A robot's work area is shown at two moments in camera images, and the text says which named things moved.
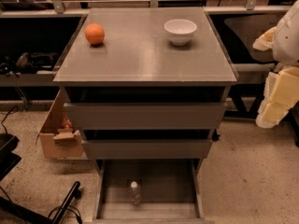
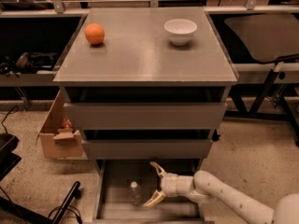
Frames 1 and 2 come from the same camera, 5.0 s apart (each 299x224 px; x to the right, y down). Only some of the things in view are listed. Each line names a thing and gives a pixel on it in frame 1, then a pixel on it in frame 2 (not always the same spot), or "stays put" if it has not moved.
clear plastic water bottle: [135, 193] stays put
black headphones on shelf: [27, 61] stays put
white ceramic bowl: [180, 31] stays put
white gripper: [287, 42] -> [169, 184]
